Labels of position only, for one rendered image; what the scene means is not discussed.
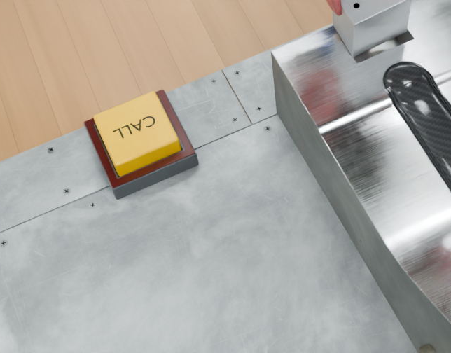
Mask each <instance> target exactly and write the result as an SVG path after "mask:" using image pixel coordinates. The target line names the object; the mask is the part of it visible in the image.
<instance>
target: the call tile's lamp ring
mask: <svg viewBox="0 0 451 353"><path fill-rule="evenodd" d="M155 93H156V95H157V96H158V97H159V99H160V101H161V103H162V105H163V107H164V109H165V111H166V113H167V115H168V117H169V119H170V121H171V123H172V125H173V127H174V129H175V131H176V133H177V135H178V137H179V139H180V141H181V143H182V145H183V147H184V149H185V150H184V151H182V152H179V153H177V154H174V155H172V156H170V157H168V158H165V159H163V160H160V161H158V162H155V163H153V164H152V165H149V166H147V167H144V168H142V169H139V170H137V171H135V172H132V173H130V174H127V175H125V176H122V177H121V178H119V179H117V178H116V175H115V173H114V171H113V168H112V166H111V163H110V162H109V159H108V157H107V155H106V152H105V150H104V147H103V146H102V143H101V141H100V139H99V137H98V134H97V132H96V129H95V127H94V124H96V123H95V121H94V118H92V119H90V120H87V121H85V122H84V123H85V126H86V128H87V130H88V133H89V135H90V138H91V140H92V142H93V144H94V146H95V149H96V151H97V154H98V156H99V159H100V160H101V162H102V165H103V167H104V170H105V172H106V175H107V177H108V178H109V181H110V183H111V186H112V188H116V187H118V186H121V185H123V184H126V183H127V182H129V181H132V180H134V179H137V178H139V177H142V176H143V175H146V174H148V173H151V172H153V171H156V170H157V169H160V168H162V167H165V166H167V165H170V164H172V163H174V162H176V161H179V160H181V159H184V158H186V157H188V156H190V155H193V154H195V152H194V150H193V147H192V146H191V144H190V142H189V140H188V138H187V136H186V133H185V132H184V130H183V128H182V126H181V124H180V122H179V119H178V118H177V117H176V114H175V112H174V110H173V108H172V106H171V104H170V103H169V100H168V98H167V96H166V94H165V92H164V90H159V91H157V92H155Z"/></svg>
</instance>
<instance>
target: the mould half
mask: <svg viewBox="0 0 451 353"><path fill-rule="evenodd" d="M335 30H336V29H335V27H334V26H333V25H332V26H330V27H327V28H325V29H322V30H320V31H318V32H315V33H313V34H310V35H308V36H306V37H303V38H301V39H298V40H297V41H294V42H291V43H289V44H286V45H285V46H282V47H280V48H277V49H274V50H272V51H271V58H272V72H273V79H274V87H275V101H276V109H277V114H278V116H279V117H280V119H281V121H282V122H283V124H284V126H285V128H286V129H287V131H288V133H289V134H290V136H291V138H292V140H293V141H294V143H295V145H296V146H297V148H298V150H299V151H300V153H301V155H302V157H303V158H304V160H305V162H306V163H307V165H308V167H309V169H310V170H311V172H312V173H313V175H314V177H315V179H316V180H317V182H318V184H319V185H320V187H321V189H322V191H323V192H324V194H325V196H326V197H327V199H328V201H329V202H330V204H331V206H332V208H333V209H334V211H335V213H336V214H337V216H338V218H339V219H340V221H341V223H342V225H343V226H344V228H345V230H346V231H347V233H348V235H349V237H350V238H351V240H352V241H353V243H354V245H355V247H356V249H357V250H358V252H359V253H360V255H361V257H362V259H363V261H364V262H365V264H366V265H367V267H368V269H369V270H370V273H371V274H372V276H373V277H374V279H375V281H376V282H377V285H378V286H379V288H380V289H381V291H382V293H383V294H384V297H385V298H386V299H387V301H388V303H389V304H390V306H391V308H392V310H393V311H394V313H395V315H396V316H397V318H398V320H399V321H400V323H401V325H402V327H403V328H404V330H405V332H406V333H407V335H408V337H409V339H410V340H411V342H412V344H413V345H414V347H415V349H416V350H417V352H418V351H419V348H420V347H422V346H424V345H426V344H429V345H430V346H431V347H432V348H433V349H434V351H435V353H451V191H450V189H449V188H448V187H447V185H446V184H445V182H444V180H443V179H442V178H441V176H440V174H439V173H438V172H437V170H436V168H435V167H434V166H433V164H432V162H431V161H430V159H429V158H428V156H427V155H426V153H425V152H424V150H423V148H422V147H421V146H420V144H419V142H418V141H417V139H416V138H415V136H414V134H413V133H412V132H411V130H410V128H409V127H408V125H407V124H406V122H405V121H404V119H403V118H402V116H401V115H400V113H399V112H398V111H397V109H396V107H395V106H394V105H393V103H392V101H391V99H390V97H389V95H388V94H387V92H386V91H385V89H386V88H385V86H384V75H385V73H386V71H387V70H388V69H389V68H390V67H391V66H393V65H395V64H398V63H401V62H412V63H415V64H418V65H420V66H421V67H423V68H424V69H425V70H426V71H429V72H430V73H431V75H432V76H433V78H434V80H435V82H436V84H437V85H438V87H439V88H440V90H441V91H442V92H443V94H444V95H445V96H446V98H447V100H448V101H449V103H451V0H411V5H410V14H409V20H408V30H409V32H410V33H411V34H412V36H413V37H414V38H415V39H413V40H411V41H409V42H407V43H404V44H401V45H399V46H396V47H395V48H392V49H390V50H387V51H385V52H383V53H380V54H378V55H376V56H373V57H371V58H368V59H367V60H364V61H362V62H359V63H356V61H355V59H354V58H353V57H352V56H351V54H350V52H349V51H348V49H347V48H346V46H345V45H344V43H343V42H342V40H341V39H340V37H339V36H338V35H337V33H336V32H335Z"/></svg>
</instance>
